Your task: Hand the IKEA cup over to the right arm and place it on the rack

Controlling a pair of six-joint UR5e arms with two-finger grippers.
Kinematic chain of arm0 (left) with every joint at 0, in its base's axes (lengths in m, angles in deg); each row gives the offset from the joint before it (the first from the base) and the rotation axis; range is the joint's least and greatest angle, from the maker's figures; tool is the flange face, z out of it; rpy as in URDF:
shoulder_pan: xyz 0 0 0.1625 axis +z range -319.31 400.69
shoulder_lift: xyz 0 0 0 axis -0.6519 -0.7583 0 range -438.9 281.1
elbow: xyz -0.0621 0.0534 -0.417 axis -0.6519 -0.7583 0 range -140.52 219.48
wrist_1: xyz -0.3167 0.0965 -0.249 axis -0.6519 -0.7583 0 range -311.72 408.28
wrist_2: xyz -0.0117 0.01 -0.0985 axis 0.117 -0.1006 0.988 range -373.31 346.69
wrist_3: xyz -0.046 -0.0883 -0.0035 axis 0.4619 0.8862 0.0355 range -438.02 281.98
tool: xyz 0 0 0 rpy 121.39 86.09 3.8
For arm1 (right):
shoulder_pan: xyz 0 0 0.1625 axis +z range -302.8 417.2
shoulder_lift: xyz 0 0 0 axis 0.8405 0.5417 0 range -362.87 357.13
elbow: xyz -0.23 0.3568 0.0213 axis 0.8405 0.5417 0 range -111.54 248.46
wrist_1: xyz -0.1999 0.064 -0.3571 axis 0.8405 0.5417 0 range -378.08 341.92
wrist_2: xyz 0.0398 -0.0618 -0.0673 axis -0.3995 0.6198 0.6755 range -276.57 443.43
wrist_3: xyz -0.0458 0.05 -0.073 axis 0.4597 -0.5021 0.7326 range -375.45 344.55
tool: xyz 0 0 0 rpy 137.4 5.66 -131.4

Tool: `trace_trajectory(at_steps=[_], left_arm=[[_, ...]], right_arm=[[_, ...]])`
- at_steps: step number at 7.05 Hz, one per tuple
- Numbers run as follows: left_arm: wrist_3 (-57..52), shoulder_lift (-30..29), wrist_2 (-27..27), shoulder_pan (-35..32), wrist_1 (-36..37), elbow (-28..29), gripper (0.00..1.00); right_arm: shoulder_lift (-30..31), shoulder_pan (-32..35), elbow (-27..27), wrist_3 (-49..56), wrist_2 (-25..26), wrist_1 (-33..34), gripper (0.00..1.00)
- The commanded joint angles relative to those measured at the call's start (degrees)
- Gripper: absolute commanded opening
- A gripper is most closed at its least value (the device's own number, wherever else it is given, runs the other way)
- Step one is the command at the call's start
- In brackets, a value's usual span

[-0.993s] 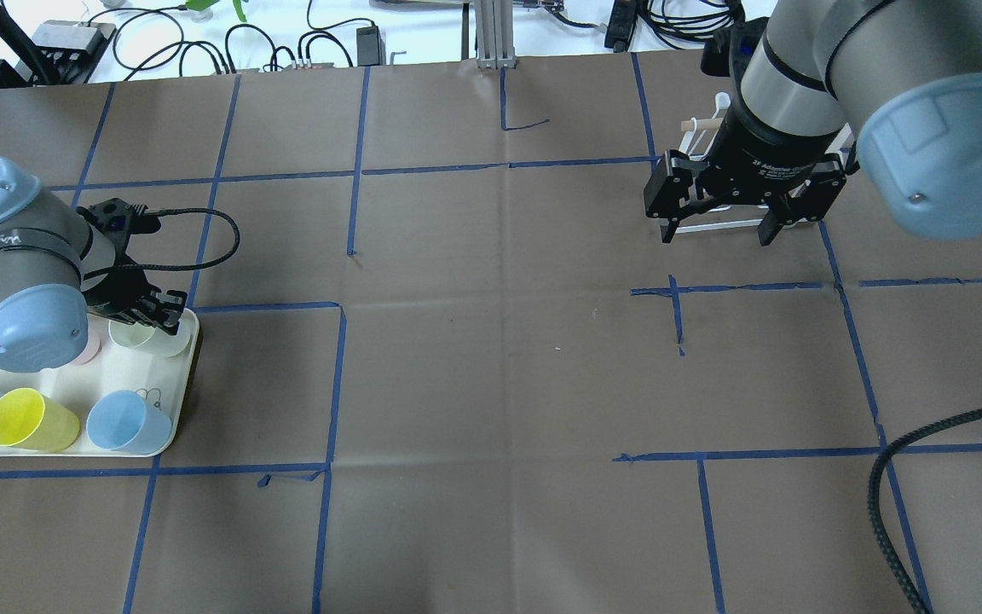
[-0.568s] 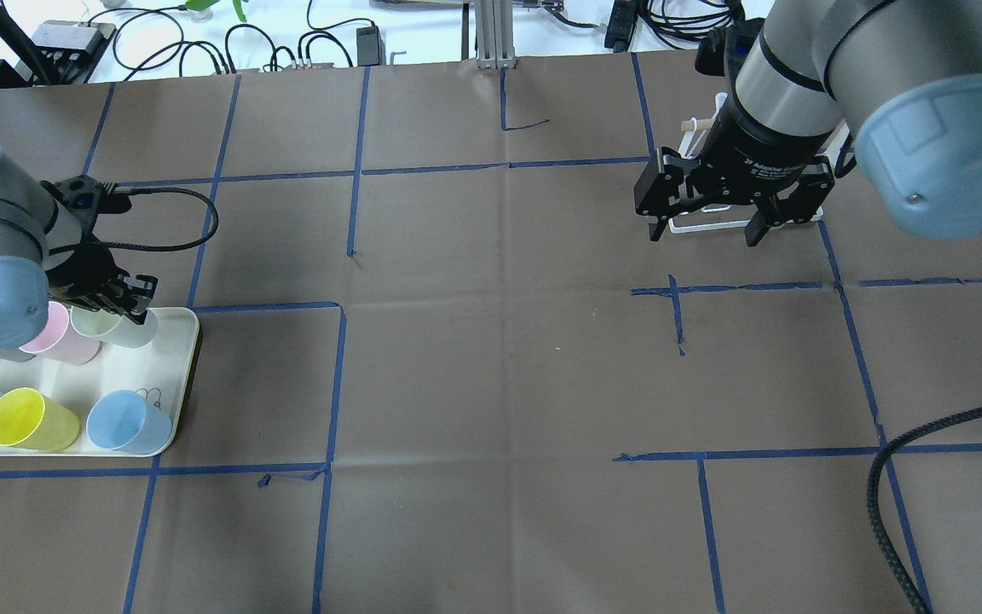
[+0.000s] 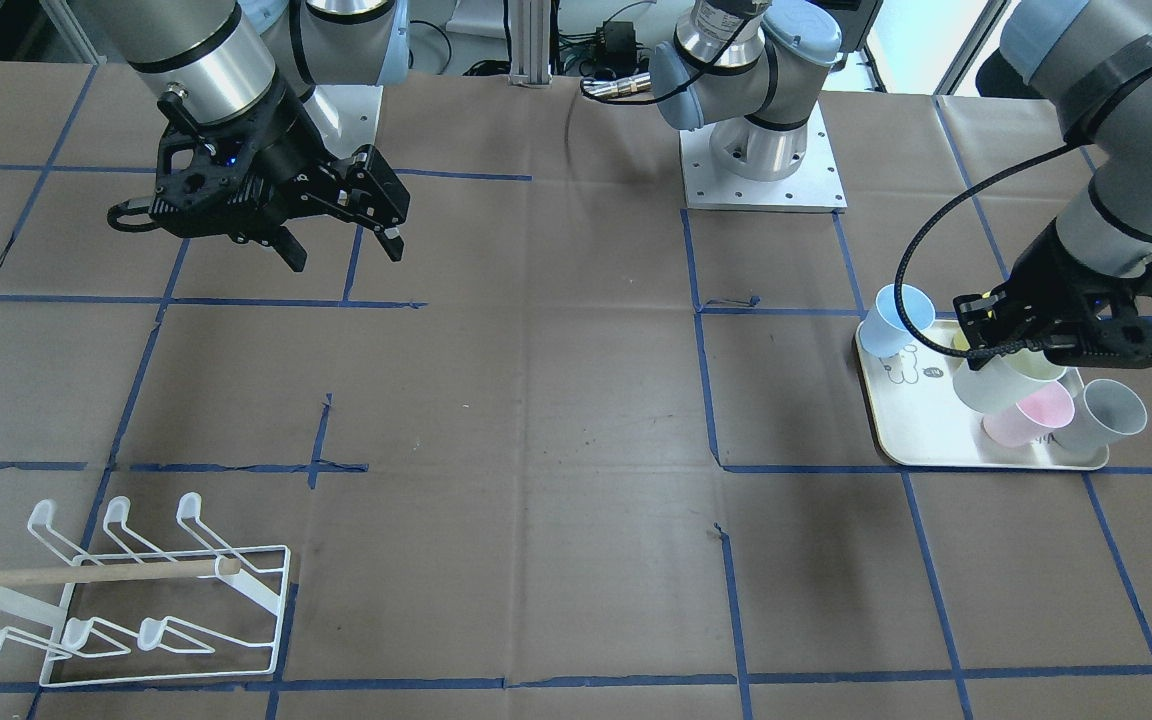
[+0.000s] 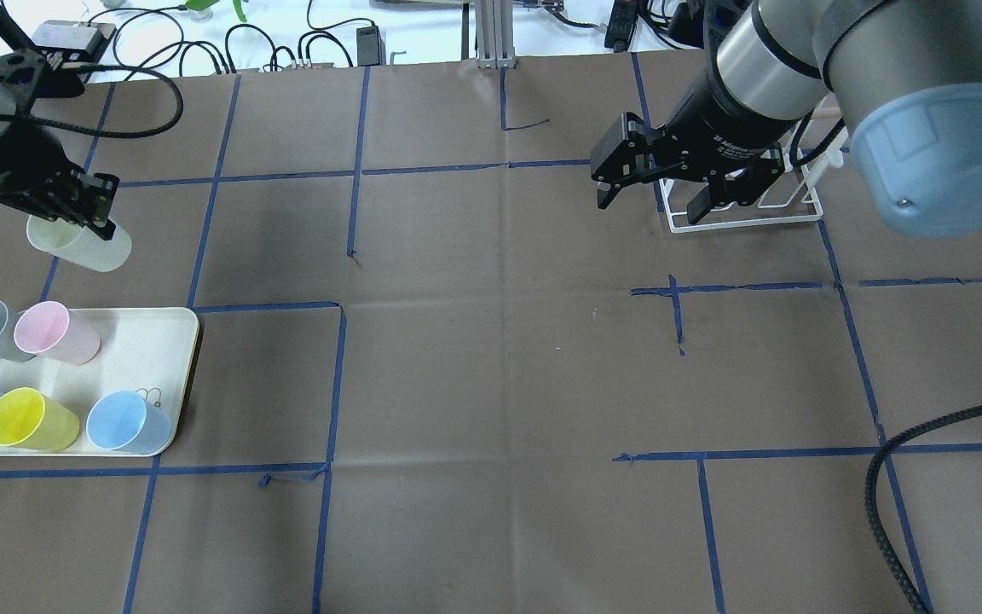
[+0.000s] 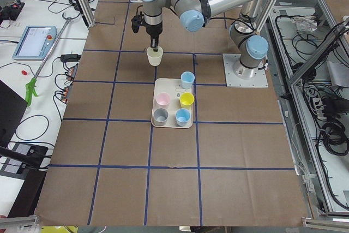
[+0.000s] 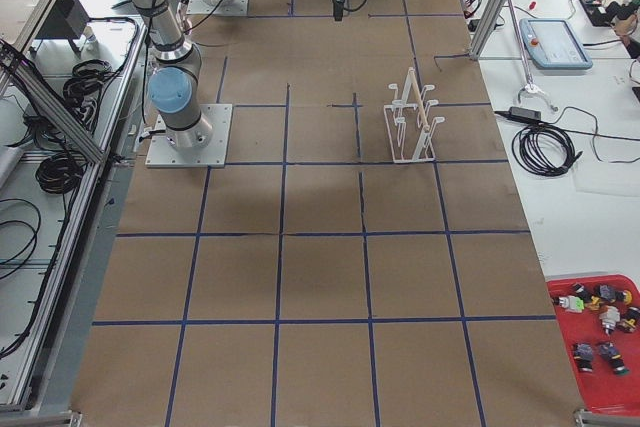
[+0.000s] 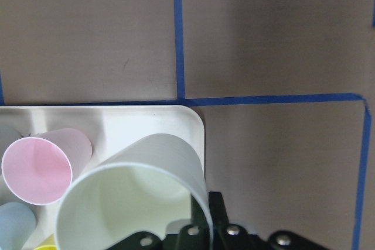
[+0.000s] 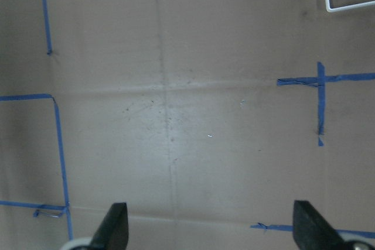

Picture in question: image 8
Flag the brown paper table cover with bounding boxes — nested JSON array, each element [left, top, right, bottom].
[[1, 0, 374, 249]]

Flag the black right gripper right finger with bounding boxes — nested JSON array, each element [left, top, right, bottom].
[[293, 200, 352, 250]]

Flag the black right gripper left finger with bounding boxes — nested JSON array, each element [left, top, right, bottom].
[[89, 203, 129, 250]]

